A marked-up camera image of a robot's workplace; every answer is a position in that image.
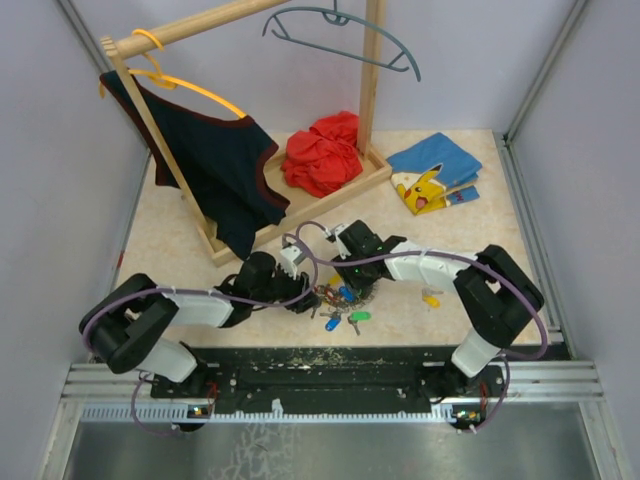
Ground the purple cable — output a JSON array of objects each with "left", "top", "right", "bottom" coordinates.
[
  {"left": 81, "top": 233, "right": 321, "bottom": 437},
  {"left": 294, "top": 221, "right": 549, "bottom": 434}
]

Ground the blue key tag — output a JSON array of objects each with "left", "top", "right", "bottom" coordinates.
[{"left": 338, "top": 286, "right": 355, "bottom": 303}]

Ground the grey-blue clothes hanger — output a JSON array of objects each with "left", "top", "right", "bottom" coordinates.
[{"left": 261, "top": 1, "right": 422, "bottom": 81}]

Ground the yellow clothes hanger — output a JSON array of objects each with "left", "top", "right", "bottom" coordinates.
[{"left": 98, "top": 28, "right": 248, "bottom": 121}]

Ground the steel key organizer yellow handle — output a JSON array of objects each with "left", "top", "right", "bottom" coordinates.
[{"left": 311, "top": 283, "right": 377, "bottom": 319}]

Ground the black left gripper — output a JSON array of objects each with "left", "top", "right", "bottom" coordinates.
[{"left": 252, "top": 261, "right": 322, "bottom": 314}]

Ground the dark navy tank top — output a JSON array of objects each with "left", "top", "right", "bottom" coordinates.
[{"left": 99, "top": 69, "right": 292, "bottom": 261}]

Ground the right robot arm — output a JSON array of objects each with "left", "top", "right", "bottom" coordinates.
[{"left": 328, "top": 220, "right": 548, "bottom": 396}]

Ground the red crumpled cloth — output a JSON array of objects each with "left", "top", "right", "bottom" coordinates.
[{"left": 281, "top": 111, "right": 363, "bottom": 198}]

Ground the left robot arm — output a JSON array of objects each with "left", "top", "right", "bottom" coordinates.
[{"left": 79, "top": 252, "right": 318, "bottom": 397}]

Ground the wooden clothes rack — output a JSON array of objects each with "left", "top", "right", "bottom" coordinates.
[{"left": 100, "top": 1, "right": 391, "bottom": 266}]

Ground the white slotted cable duct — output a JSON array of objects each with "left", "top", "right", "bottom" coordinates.
[{"left": 79, "top": 402, "right": 481, "bottom": 425}]

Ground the small yellow tag key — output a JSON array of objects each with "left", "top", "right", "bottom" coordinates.
[{"left": 421, "top": 287, "right": 443, "bottom": 308}]

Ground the blue pikachu cloth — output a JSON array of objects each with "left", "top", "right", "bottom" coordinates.
[{"left": 387, "top": 132, "right": 483, "bottom": 216}]

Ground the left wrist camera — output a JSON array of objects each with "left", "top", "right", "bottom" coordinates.
[{"left": 280, "top": 240, "right": 307, "bottom": 280}]

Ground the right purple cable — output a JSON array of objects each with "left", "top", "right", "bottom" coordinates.
[{"left": 294, "top": 221, "right": 549, "bottom": 434}]

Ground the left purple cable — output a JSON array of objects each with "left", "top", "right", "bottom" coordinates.
[{"left": 81, "top": 233, "right": 321, "bottom": 437}]

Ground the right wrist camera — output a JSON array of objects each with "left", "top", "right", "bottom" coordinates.
[{"left": 325, "top": 223, "right": 351, "bottom": 260}]

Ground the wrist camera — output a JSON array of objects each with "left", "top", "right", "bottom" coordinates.
[
  {"left": 280, "top": 240, "right": 307, "bottom": 280},
  {"left": 325, "top": 223, "right": 351, "bottom": 260}
]

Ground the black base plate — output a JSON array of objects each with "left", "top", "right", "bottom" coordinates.
[{"left": 89, "top": 341, "right": 571, "bottom": 415}]

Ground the green key tag on ring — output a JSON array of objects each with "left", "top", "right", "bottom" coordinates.
[{"left": 348, "top": 311, "right": 372, "bottom": 323}]

